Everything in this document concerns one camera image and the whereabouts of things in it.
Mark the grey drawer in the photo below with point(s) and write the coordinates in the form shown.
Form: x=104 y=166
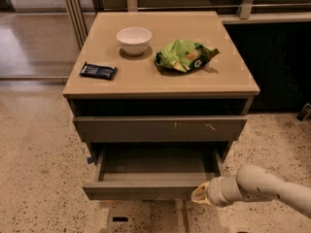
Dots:
x=159 y=129
x=152 y=173

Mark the metal railing frame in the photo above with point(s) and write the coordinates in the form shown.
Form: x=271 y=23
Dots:
x=244 y=19

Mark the dark blue snack packet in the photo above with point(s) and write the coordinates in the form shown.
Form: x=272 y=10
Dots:
x=98 y=71

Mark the green chip bag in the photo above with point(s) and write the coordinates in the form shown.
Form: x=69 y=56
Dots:
x=184 y=56

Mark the grey drawer cabinet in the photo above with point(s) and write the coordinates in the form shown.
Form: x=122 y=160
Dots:
x=224 y=87

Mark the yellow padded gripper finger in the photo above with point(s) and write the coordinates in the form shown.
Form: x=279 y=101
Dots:
x=200 y=195

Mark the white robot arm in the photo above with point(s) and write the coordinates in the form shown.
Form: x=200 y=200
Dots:
x=253 y=184

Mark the blue tape piece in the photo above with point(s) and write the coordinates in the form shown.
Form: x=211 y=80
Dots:
x=89 y=160

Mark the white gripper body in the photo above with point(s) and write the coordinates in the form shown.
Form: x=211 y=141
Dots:
x=214 y=190

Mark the white ceramic bowl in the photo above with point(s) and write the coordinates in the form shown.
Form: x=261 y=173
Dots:
x=134 y=40

